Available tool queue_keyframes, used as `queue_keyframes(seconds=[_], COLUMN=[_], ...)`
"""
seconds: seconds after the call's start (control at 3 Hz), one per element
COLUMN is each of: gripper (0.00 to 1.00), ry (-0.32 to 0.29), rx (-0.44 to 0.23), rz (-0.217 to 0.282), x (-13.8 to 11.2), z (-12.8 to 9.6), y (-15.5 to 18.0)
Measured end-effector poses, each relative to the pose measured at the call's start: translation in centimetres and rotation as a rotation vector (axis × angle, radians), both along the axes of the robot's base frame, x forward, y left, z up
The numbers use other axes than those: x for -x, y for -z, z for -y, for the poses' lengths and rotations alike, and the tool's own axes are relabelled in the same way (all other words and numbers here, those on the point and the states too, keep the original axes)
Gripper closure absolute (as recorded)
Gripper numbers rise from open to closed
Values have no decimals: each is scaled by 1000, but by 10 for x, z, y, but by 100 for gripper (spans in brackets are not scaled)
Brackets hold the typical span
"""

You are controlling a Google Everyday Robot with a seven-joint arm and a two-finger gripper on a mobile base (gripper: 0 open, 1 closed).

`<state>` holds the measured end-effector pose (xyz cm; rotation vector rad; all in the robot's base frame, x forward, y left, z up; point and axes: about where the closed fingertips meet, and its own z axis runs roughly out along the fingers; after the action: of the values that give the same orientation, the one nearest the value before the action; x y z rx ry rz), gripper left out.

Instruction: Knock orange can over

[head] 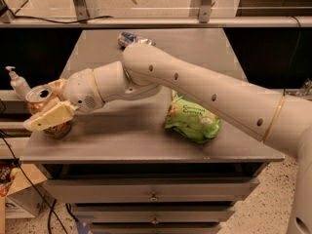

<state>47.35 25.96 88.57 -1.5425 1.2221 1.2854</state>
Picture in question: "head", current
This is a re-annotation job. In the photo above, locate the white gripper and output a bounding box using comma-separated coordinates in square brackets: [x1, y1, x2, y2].
[23, 68, 104, 132]

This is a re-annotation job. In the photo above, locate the orange soda can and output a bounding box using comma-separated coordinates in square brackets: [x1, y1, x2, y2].
[25, 85, 71, 138]

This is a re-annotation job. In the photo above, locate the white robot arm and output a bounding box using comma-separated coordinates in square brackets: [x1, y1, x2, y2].
[23, 43, 312, 234]

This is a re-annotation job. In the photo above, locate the white pump bottle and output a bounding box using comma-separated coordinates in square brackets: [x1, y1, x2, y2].
[6, 66, 30, 100]

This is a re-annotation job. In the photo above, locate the grey drawer cabinet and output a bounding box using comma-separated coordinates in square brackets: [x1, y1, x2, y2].
[19, 28, 285, 234]

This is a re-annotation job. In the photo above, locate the cardboard box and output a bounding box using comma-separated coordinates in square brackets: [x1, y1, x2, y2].
[0, 161, 50, 234]

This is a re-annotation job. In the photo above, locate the green snack bag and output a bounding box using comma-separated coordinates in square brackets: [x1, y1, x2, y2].
[165, 91, 221, 144]

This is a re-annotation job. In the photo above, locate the black cable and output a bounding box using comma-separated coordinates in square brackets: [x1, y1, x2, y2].
[0, 97, 71, 234]

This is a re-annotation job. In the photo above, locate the grey metal railing frame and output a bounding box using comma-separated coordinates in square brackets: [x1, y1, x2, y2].
[1, 0, 312, 28]

